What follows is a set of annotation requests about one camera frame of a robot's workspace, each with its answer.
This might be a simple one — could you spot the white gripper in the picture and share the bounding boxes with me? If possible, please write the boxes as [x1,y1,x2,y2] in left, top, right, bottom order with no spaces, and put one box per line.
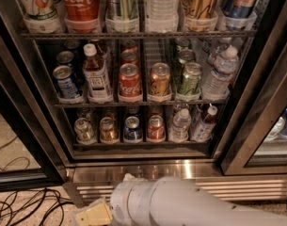
[73,173,146,226]

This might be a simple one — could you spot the blue pepsi can bottom shelf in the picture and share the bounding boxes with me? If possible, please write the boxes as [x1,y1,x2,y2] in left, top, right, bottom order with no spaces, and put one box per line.
[123,116,143,143]

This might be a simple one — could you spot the blue pepsi can shelf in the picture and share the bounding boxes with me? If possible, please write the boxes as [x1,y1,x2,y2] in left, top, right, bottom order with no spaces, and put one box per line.
[123,116,143,143]
[53,65,84,105]

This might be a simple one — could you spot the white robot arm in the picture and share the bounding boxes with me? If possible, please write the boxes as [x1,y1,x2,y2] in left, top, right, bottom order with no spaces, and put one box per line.
[74,173,287,226]

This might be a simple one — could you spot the stainless fridge grille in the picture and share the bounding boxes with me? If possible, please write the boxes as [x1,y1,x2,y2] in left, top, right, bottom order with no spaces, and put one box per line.
[63,160,287,207]

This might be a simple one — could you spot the gold can bottom shelf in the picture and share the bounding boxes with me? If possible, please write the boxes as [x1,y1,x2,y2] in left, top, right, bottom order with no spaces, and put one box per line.
[100,117,119,144]

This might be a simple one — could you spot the gold can shelf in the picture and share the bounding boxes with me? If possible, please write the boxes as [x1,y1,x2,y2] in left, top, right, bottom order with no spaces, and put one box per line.
[181,0,217,32]
[100,117,119,144]
[148,62,171,103]

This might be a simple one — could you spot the green white can bottom shelf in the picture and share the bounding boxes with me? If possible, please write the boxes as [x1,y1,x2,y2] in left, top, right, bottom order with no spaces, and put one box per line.
[74,118,96,145]

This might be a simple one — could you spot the left fridge door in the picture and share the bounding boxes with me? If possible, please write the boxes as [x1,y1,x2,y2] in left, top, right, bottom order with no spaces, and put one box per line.
[0,0,66,192]

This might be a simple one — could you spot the fridge door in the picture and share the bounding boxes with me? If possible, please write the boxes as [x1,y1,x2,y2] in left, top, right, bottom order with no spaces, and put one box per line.
[0,0,66,192]
[220,0,287,175]

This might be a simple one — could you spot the red coke can bottom shelf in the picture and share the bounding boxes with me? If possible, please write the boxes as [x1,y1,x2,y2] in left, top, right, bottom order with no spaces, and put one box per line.
[147,115,166,142]

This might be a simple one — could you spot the red coke can shelf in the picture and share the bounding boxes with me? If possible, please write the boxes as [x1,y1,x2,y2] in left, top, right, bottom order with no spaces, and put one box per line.
[147,115,166,142]
[118,63,143,103]

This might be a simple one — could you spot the water bottle bottom shelf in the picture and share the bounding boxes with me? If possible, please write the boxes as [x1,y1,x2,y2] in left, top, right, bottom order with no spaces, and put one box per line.
[168,108,191,142]

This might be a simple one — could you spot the water bottle shelf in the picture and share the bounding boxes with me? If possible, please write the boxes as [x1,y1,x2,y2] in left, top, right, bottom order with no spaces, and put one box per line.
[145,0,180,33]
[201,46,239,101]
[168,108,191,142]

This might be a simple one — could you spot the tea bottle bottom shelf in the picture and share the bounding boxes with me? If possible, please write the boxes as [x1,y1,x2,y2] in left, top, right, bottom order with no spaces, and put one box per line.
[191,105,218,143]

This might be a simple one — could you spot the tea bottle shelf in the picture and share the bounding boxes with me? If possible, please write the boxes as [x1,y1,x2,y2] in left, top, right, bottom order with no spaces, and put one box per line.
[191,105,218,143]
[83,43,112,103]

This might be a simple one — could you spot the red coke can middle shelf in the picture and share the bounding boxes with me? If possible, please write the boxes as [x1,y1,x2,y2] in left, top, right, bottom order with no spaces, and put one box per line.
[118,63,143,103]

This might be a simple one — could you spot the tea bottle middle shelf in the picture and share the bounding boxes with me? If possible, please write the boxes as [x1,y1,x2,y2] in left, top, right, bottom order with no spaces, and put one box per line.
[83,43,112,103]

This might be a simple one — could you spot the gold can middle shelf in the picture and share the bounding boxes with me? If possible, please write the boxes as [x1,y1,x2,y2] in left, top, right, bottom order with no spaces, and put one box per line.
[148,62,171,103]

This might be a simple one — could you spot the blue pepsi can middle shelf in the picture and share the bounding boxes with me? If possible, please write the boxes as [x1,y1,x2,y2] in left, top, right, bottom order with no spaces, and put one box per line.
[53,65,84,105]

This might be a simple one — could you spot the water bottle middle shelf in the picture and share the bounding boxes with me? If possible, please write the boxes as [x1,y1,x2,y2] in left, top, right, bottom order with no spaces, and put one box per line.
[201,46,239,101]

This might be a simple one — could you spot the right fridge door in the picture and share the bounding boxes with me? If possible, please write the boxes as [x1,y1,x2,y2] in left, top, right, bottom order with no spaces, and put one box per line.
[220,0,287,175]

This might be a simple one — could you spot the silver green can top shelf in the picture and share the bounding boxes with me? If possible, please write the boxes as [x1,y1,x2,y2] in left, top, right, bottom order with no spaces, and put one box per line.
[105,0,139,33]

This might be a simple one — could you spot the water bottle top shelf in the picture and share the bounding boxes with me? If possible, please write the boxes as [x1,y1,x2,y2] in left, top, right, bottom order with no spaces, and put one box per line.
[145,0,180,33]

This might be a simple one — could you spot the coca-cola can top shelf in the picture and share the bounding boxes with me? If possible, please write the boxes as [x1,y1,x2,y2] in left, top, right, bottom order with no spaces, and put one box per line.
[63,0,100,33]

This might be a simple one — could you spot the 7up can top shelf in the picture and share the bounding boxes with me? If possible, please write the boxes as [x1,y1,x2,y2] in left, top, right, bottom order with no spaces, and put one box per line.
[20,0,61,34]

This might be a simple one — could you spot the gold can top shelf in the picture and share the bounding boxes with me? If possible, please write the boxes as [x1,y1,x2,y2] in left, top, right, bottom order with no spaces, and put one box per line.
[181,0,217,32]

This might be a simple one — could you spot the red bull can top shelf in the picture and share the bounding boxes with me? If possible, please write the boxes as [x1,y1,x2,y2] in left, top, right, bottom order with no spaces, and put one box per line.
[216,0,257,31]

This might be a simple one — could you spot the black floor cables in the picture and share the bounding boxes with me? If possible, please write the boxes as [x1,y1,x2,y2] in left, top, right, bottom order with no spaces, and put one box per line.
[0,187,78,226]

